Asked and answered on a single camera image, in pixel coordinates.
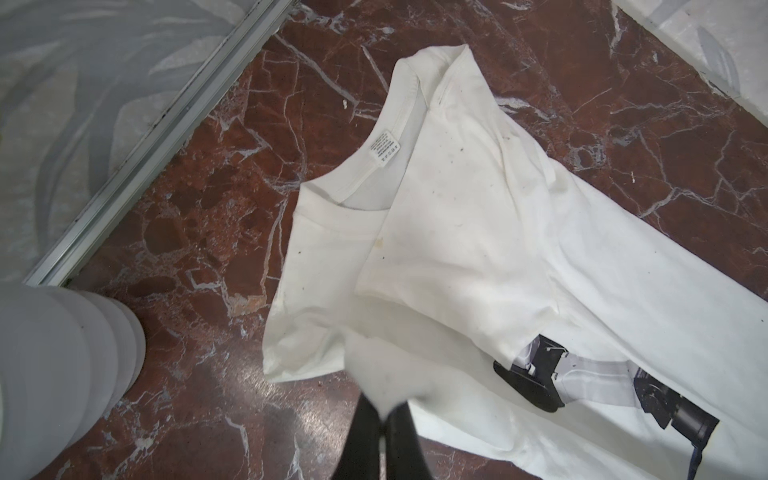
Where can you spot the potted artificial flowers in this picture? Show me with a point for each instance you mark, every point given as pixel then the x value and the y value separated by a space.
pixel 67 358

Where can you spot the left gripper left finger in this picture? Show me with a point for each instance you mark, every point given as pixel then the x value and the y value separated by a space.
pixel 360 457

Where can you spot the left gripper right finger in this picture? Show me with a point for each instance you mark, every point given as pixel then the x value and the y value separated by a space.
pixel 404 456

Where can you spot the white printed t-shirt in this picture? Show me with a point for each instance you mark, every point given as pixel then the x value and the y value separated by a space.
pixel 523 315

